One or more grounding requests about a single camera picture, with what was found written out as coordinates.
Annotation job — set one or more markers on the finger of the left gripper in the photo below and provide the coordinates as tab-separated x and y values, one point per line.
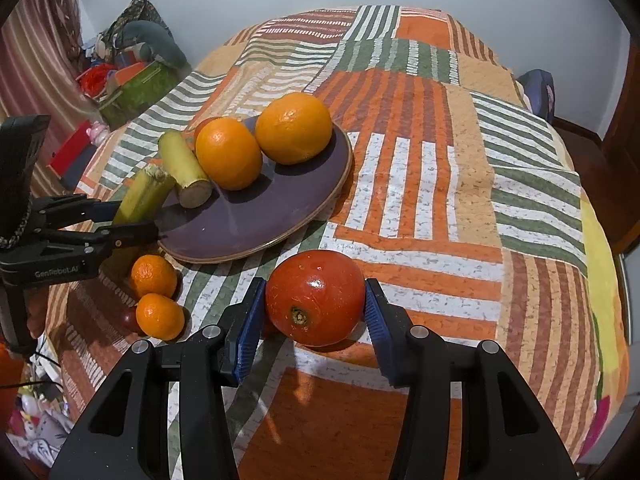
105	241
58	212

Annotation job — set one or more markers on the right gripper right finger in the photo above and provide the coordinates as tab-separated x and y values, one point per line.
388	326

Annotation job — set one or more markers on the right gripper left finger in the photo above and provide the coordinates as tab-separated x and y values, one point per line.
242	326

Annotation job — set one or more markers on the small tangerine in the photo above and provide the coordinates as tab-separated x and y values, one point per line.
153	274
160	317

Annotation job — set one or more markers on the yellow-green sugarcane piece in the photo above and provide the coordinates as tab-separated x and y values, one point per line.
145	195

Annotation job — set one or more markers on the red tomato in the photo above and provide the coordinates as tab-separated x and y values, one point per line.
316	298
201	125

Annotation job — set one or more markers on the yellow sugarcane piece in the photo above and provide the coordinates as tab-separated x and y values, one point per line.
193	184

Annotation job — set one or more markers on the large orange with sticker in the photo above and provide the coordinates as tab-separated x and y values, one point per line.
294	128

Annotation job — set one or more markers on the red and blue box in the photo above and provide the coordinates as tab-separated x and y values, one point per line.
71	160

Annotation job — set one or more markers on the small dark red fruit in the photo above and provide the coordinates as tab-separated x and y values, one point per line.
129	322

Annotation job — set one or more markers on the pink toy figure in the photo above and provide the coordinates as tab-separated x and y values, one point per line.
98	133

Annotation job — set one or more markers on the green box of clutter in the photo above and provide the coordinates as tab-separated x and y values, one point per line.
132	98

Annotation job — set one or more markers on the purple round plate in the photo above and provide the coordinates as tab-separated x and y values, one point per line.
282	200

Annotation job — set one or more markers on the striped patchwork bedspread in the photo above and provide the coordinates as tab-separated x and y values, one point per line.
463	204

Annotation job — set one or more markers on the striped red curtain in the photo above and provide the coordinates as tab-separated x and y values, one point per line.
41	57

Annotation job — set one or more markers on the orange on plate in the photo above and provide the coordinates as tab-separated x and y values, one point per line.
228	153

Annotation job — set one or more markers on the red tomato on plate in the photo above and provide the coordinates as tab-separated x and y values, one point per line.
201	125

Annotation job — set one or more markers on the blue bag by bed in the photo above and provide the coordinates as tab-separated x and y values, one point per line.
539	88

